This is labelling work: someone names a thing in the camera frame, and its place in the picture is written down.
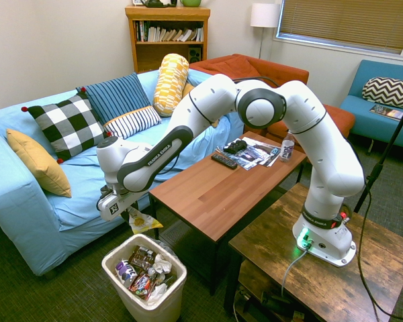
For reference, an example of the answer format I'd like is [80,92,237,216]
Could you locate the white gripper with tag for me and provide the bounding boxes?
[97,191,139,225]

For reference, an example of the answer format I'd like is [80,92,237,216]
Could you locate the yellow chip bag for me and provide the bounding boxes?
[126,205,164,235]

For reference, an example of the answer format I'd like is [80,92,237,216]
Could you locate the white plastic trash bin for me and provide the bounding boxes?
[101,233,188,322]

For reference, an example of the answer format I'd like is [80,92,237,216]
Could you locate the brown chocolate wrapper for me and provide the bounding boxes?
[128,245,158,269]

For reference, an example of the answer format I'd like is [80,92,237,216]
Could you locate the dark floor vent grille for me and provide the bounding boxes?
[159,219,195,250]

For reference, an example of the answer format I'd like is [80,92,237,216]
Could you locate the purple white hint bottle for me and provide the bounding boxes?
[115,259,138,286]

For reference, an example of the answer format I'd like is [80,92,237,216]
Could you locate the crumpled white paper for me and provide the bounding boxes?
[152,254,173,274]

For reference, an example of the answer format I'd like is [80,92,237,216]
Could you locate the red candy wrapper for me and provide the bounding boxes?
[128,270,159,301]

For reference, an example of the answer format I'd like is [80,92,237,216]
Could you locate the white navy striped pillow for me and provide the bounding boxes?
[103,105,163,146]

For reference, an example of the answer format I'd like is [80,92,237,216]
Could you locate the light blue sofa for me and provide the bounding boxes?
[0,68,246,276]

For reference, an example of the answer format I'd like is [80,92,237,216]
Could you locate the wooden coffee table black legs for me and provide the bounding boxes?
[148,131,308,296]

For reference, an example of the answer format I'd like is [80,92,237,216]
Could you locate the plain mustard yellow pillow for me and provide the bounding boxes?
[5,128,73,199]

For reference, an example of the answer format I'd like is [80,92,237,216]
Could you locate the black white checkered pillow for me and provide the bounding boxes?
[21,87,112,164]

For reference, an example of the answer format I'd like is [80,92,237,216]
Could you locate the black tv remote control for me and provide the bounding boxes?
[210,153,238,170]

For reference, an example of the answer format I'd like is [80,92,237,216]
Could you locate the blue striped pillow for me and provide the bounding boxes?
[75,72,152,125]

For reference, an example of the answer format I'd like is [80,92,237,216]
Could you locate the black game controller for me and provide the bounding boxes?
[223,140,249,155]

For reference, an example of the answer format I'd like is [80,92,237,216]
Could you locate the yellow white patterned bolster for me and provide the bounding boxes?
[152,53,190,117]

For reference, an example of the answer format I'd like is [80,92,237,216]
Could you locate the glossy dark magazine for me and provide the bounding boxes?
[216,136,283,171]

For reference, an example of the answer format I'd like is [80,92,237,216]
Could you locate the small glossy brochure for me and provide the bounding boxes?
[262,146,282,168]

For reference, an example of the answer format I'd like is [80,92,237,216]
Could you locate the wooden bookshelf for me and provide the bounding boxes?
[124,5,212,74]

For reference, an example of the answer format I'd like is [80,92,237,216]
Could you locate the black small speaker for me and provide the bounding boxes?
[187,46,202,64]

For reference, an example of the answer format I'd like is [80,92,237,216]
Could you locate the clear hint water bottle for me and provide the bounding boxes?
[279,129,296,163]

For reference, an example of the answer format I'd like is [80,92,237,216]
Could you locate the row of books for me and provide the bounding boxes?
[135,20,204,43]

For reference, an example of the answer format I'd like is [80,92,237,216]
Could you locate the orange armchair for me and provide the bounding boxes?
[189,53,310,136]

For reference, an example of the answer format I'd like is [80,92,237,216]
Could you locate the rustic dark wood robot table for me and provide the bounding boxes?
[223,182,403,322]

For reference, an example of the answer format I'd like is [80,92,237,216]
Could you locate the black object on shelf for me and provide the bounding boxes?
[142,0,178,8]

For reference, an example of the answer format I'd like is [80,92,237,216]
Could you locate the orange ottoman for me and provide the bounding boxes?
[266,103,357,145]

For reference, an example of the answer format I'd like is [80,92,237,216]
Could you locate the white shade floor lamp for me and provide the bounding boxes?
[250,3,281,60]

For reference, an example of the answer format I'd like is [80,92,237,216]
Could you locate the teal bench sofa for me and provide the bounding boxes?
[339,59,403,152]

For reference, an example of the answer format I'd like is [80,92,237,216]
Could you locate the magazine with dark cover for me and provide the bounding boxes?
[368,103,403,122]

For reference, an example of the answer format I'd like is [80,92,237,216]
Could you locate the black white chevron pillow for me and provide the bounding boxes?
[361,76,403,112]

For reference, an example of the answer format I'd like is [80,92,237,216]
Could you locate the tan window blinds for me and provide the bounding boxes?
[276,0,403,56]

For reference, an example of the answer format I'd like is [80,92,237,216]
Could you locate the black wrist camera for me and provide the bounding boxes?
[99,185,116,201]

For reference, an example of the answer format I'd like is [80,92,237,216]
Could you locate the grey cable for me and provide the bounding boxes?
[281,248,310,298]

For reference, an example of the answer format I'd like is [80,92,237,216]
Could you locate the black cable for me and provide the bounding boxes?
[355,186,401,319]

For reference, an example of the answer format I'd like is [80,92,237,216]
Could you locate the black camera stand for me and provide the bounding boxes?
[353,99,403,214]

